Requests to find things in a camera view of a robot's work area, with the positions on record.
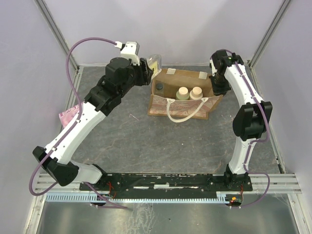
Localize clear square bottle dark label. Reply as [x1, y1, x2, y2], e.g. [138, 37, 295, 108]
[154, 82, 164, 97]

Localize yellow-green lotion bottle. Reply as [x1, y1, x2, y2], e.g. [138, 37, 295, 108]
[175, 87, 190, 100]

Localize pink tissue pack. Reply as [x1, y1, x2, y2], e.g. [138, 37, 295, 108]
[58, 105, 79, 128]

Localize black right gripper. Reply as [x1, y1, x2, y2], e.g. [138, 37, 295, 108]
[208, 74, 230, 100]

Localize clear square bottle yellow liquid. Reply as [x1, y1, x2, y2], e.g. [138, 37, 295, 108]
[147, 54, 162, 80]

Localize brown canvas tote bag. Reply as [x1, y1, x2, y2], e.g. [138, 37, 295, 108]
[148, 68, 223, 123]

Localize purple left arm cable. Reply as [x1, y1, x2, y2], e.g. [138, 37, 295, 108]
[29, 38, 134, 210]

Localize blue slotted cable duct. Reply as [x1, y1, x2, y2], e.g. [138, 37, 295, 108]
[46, 190, 236, 204]

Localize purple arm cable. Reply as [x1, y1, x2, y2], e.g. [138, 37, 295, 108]
[29, 38, 134, 210]
[224, 49, 271, 208]

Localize aluminium front rail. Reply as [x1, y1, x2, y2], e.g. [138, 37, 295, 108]
[34, 173, 303, 193]

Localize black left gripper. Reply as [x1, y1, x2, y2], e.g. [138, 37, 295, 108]
[117, 57, 154, 98]

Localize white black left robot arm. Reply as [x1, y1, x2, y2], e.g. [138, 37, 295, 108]
[33, 57, 154, 190]

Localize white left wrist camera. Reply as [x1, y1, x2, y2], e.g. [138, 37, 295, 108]
[120, 41, 140, 65]

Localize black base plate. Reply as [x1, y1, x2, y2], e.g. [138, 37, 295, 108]
[92, 173, 253, 198]

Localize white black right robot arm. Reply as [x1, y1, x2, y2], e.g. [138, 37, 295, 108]
[210, 49, 273, 191]

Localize aluminium frame post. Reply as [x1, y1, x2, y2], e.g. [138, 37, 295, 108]
[34, 0, 80, 71]

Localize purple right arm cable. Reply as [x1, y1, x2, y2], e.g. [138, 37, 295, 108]
[224, 49, 271, 208]

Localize beige lotion bottle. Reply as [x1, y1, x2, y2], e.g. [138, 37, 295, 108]
[189, 86, 203, 100]

